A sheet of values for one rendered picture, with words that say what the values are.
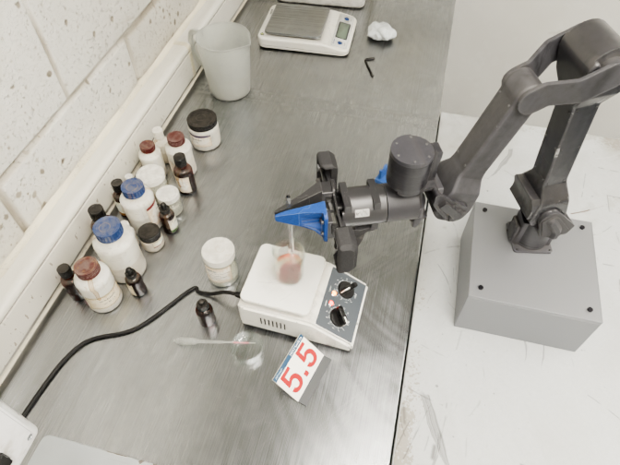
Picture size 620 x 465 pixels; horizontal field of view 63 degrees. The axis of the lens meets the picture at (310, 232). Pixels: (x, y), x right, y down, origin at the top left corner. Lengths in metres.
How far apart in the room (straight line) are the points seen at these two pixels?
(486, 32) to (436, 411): 1.57
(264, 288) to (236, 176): 0.36
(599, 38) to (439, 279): 0.50
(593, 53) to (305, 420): 0.63
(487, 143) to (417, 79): 0.76
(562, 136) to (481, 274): 0.27
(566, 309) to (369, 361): 0.32
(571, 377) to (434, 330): 0.23
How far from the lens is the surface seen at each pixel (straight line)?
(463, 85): 2.26
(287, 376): 0.84
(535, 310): 0.89
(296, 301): 0.84
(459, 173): 0.72
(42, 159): 1.01
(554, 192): 0.83
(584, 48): 0.68
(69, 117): 1.06
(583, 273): 0.95
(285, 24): 1.54
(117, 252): 0.94
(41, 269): 0.99
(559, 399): 0.95
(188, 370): 0.90
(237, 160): 1.18
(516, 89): 0.66
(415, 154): 0.67
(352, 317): 0.88
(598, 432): 0.95
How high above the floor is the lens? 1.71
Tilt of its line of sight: 52 degrees down
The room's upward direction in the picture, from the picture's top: straight up
